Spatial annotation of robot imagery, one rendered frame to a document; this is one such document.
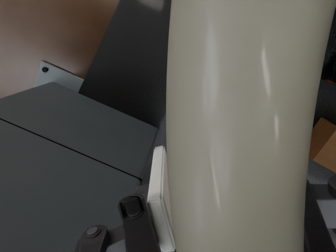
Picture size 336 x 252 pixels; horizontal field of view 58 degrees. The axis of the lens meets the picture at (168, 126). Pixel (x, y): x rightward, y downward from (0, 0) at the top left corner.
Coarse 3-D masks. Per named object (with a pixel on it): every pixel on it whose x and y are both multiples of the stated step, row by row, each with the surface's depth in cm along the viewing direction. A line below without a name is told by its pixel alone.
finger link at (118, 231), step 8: (136, 192) 17; (144, 192) 16; (144, 200) 16; (120, 224) 14; (152, 224) 14; (112, 232) 14; (120, 232) 13; (112, 240) 13; (120, 240) 13; (112, 248) 13; (120, 248) 13
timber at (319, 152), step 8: (320, 120) 97; (328, 120) 96; (312, 128) 99; (320, 128) 95; (328, 128) 91; (312, 136) 97; (320, 136) 92; (328, 136) 89; (312, 144) 94; (320, 144) 90; (328, 144) 88; (312, 152) 92; (320, 152) 89; (328, 152) 89; (320, 160) 90; (328, 160) 90; (328, 168) 91
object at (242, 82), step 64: (192, 0) 5; (256, 0) 4; (320, 0) 5; (192, 64) 5; (256, 64) 5; (320, 64) 5; (192, 128) 5; (256, 128) 5; (192, 192) 6; (256, 192) 5
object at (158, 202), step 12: (156, 156) 19; (156, 168) 17; (156, 180) 16; (156, 192) 14; (168, 192) 17; (156, 204) 14; (168, 204) 16; (156, 216) 14; (168, 216) 15; (156, 228) 14; (168, 228) 14; (168, 240) 14
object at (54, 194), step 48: (48, 96) 88; (0, 144) 57; (48, 144) 64; (96, 144) 73; (144, 144) 85; (0, 192) 45; (48, 192) 50; (96, 192) 55; (0, 240) 38; (48, 240) 41
